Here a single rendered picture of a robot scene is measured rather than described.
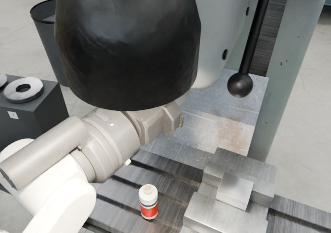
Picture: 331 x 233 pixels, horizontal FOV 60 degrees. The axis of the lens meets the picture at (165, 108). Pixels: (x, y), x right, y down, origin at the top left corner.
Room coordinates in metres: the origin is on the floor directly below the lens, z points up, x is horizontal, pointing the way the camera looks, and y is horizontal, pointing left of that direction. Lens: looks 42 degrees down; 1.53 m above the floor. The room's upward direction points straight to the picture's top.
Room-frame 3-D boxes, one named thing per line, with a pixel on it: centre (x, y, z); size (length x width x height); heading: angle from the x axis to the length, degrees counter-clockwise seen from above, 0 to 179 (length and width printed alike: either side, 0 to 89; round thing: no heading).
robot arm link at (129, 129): (0.31, 0.06, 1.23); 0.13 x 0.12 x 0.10; 52
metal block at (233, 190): (0.32, -0.14, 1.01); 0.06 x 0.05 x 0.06; 65
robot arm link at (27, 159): (0.22, 0.14, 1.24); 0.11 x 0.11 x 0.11; 52
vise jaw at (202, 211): (0.27, -0.11, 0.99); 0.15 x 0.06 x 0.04; 65
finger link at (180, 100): (0.36, -0.02, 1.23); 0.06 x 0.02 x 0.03; 142
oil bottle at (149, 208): (0.34, 0.04, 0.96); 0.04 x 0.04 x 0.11
